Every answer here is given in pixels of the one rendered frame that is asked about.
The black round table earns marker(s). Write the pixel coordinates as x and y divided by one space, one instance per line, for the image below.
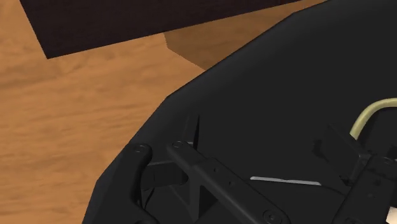
279 80

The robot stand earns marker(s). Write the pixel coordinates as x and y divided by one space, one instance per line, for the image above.
149 21

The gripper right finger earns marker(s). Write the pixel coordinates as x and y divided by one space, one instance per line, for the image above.
369 192

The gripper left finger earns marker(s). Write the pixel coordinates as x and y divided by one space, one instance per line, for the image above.
217 180

